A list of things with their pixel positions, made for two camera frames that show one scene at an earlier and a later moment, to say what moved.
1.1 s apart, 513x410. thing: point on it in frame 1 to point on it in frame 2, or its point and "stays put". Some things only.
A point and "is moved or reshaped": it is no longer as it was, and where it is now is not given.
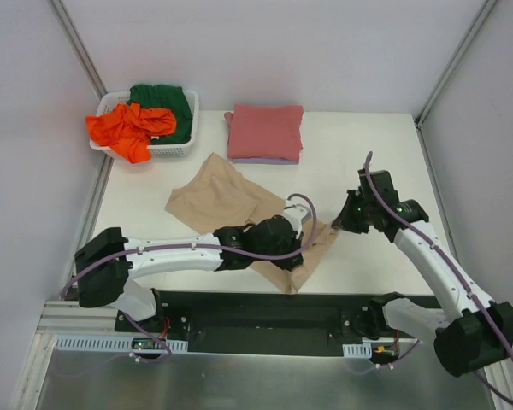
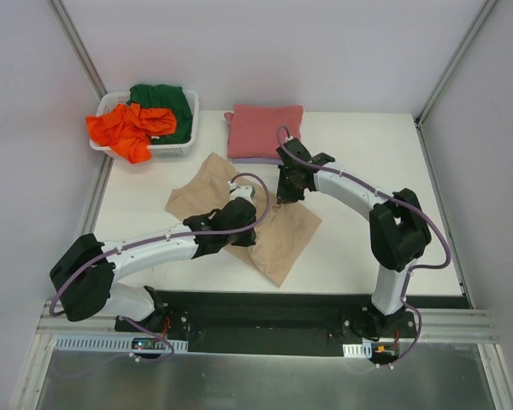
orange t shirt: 129,129 stays put
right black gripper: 351,212 to 290,186
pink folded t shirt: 261,131 stays put
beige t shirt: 219,196 is moved or reshaped
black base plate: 261,322 stays put
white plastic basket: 164,150 stays put
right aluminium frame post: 453,62 stays put
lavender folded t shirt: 265,161 stays put
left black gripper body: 291,250 to 245,231
